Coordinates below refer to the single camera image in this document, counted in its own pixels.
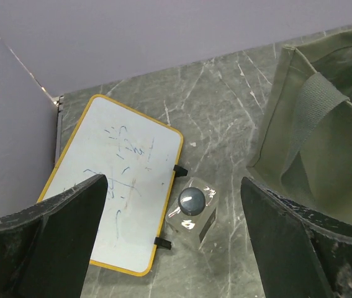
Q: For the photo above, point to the yellow-framed small whiteboard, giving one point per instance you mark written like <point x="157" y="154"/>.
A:
<point x="137" y="155"/>

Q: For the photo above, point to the olive green canvas bag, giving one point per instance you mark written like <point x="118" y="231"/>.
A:
<point x="304" y="148"/>

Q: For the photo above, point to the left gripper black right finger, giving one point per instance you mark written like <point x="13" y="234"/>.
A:
<point x="300" y="252"/>

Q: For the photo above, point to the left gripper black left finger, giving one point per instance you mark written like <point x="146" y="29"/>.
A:
<point x="45" y="249"/>

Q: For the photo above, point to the clear square bottle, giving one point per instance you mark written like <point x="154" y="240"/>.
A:
<point x="194" y="212"/>

